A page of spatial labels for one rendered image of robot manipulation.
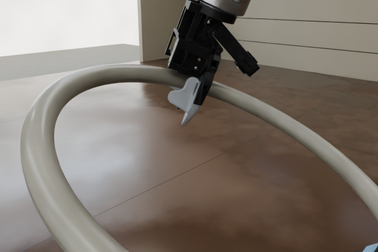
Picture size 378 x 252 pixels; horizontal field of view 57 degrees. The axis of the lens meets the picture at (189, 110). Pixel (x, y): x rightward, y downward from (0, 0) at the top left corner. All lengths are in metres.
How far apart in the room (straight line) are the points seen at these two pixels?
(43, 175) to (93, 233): 0.07
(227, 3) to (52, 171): 0.37
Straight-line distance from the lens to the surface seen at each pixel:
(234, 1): 0.56
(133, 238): 2.29
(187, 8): 0.59
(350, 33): 7.08
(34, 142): 0.34
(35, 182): 0.31
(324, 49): 7.28
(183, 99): 0.61
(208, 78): 0.59
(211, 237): 2.28
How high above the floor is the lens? 1.40
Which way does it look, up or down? 18 degrees down
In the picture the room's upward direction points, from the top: straight up
